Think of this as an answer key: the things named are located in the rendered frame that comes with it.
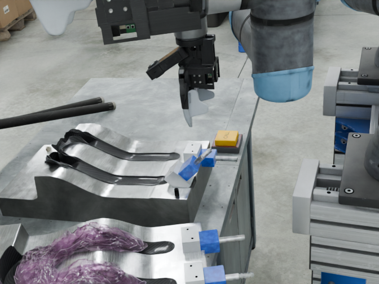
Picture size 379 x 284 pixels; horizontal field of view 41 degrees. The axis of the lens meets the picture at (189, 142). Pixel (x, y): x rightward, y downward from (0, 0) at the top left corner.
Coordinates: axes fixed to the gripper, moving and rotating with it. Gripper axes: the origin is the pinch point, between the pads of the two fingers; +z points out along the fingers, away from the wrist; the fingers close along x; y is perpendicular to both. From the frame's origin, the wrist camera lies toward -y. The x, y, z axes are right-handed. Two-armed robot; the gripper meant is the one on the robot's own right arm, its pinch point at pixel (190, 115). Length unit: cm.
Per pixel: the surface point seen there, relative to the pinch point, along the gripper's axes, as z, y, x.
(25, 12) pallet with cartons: 86, -301, 406
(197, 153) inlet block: 9.3, 1.2, -2.4
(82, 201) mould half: 14.4, -24.2, -17.8
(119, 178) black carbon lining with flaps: 12.9, -17.4, -9.6
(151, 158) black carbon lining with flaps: 12.9, -11.8, 0.0
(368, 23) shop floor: 101, 69, 381
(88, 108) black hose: 16, -45, 34
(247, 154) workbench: 50, 3, 64
